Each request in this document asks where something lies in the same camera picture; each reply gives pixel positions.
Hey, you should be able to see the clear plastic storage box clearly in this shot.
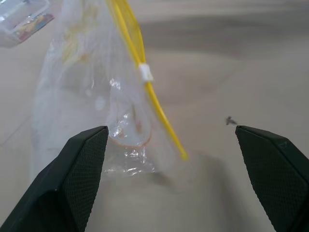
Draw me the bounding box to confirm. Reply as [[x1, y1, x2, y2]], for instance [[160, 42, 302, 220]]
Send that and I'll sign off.
[[0, 0, 50, 48]]

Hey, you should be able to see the colourful snack packet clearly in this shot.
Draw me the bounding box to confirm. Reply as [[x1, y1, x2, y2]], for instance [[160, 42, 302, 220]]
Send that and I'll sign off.
[[14, 13, 55, 42]]

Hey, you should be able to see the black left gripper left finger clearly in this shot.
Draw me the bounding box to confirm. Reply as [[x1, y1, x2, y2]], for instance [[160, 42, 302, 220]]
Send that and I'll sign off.
[[0, 125, 109, 232]]

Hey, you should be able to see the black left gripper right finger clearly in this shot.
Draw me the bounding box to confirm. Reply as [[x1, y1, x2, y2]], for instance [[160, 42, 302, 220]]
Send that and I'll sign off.
[[235, 125, 309, 232]]

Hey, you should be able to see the clear plastic zip bag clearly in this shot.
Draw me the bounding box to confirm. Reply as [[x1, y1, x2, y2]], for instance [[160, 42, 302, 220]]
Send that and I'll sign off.
[[30, 0, 190, 184]]

